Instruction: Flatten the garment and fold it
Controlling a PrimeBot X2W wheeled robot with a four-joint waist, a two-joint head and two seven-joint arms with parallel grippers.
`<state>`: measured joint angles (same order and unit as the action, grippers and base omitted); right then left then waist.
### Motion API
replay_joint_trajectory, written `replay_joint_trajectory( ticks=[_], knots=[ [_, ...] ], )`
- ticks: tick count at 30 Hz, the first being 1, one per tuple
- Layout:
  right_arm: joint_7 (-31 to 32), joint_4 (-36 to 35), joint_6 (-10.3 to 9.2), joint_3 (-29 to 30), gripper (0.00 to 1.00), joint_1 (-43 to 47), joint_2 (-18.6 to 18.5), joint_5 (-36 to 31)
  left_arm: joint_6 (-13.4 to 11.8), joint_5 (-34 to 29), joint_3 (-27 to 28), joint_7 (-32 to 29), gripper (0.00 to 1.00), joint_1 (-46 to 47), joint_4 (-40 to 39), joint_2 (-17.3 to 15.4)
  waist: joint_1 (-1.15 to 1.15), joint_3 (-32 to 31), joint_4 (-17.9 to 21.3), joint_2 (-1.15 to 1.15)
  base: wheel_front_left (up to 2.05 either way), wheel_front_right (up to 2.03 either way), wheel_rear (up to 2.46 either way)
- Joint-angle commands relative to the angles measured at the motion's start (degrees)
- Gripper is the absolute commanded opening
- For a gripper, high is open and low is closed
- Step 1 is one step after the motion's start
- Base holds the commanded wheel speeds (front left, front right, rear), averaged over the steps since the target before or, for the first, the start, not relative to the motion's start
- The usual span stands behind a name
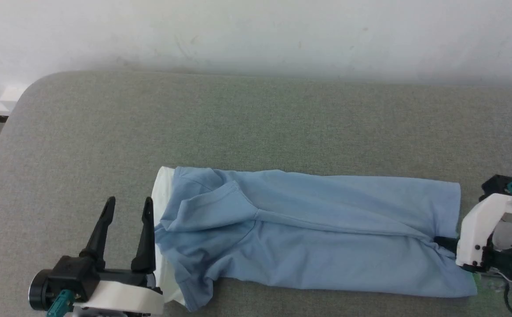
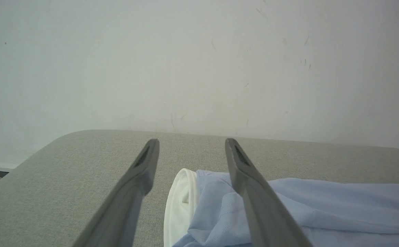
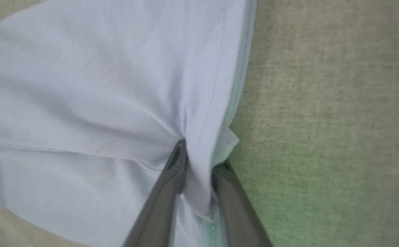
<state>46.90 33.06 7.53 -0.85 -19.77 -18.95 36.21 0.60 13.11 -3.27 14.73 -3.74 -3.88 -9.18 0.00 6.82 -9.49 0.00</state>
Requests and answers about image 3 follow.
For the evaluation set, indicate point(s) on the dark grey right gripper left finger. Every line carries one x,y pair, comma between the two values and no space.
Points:
158,212

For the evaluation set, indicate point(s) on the light blue white garment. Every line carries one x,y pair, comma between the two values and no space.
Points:
83,103

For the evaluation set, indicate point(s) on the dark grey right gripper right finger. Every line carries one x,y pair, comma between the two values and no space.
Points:
237,212

